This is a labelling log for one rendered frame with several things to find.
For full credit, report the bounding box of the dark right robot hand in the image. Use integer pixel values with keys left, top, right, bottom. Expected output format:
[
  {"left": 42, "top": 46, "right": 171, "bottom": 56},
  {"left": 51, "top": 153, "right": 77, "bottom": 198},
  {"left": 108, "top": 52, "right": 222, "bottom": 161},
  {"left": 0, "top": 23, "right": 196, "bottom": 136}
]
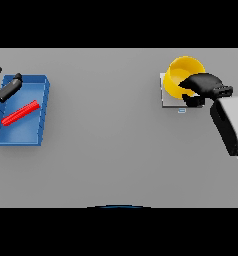
[{"left": 178, "top": 72, "right": 234, "bottom": 108}]

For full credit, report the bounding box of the dark left robot hand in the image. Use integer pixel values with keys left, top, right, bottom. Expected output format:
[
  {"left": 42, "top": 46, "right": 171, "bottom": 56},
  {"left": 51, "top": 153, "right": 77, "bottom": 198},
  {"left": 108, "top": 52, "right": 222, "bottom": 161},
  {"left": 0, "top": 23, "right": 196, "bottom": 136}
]
[{"left": 0, "top": 66, "right": 24, "bottom": 112}]

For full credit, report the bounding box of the yellow bowl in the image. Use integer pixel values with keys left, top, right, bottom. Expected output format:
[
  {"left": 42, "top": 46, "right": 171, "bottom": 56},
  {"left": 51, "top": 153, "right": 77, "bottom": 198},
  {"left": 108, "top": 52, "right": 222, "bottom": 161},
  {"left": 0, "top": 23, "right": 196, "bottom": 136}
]
[{"left": 162, "top": 55, "right": 206, "bottom": 100}]

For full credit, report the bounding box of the red beaker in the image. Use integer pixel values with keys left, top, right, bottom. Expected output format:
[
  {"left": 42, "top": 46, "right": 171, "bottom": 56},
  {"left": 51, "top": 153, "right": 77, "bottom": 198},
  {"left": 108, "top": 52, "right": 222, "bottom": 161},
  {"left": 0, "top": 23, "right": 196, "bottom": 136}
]
[{"left": 0, "top": 100, "right": 41, "bottom": 127}]

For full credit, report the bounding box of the pale square measuring scale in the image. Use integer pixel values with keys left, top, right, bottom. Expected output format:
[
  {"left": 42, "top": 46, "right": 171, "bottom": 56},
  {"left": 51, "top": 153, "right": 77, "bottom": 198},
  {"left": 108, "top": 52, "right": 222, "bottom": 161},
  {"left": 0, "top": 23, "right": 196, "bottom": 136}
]
[{"left": 159, "top": 72, "right": 205, "bottom": 114}]

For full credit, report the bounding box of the blue tray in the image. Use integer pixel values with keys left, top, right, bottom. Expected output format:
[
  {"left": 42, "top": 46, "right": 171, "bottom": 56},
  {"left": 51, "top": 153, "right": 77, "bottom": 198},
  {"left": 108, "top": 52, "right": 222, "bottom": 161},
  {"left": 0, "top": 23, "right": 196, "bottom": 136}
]
[{"left": 0, "top": 74, "right": 51, "bottom": 147}]

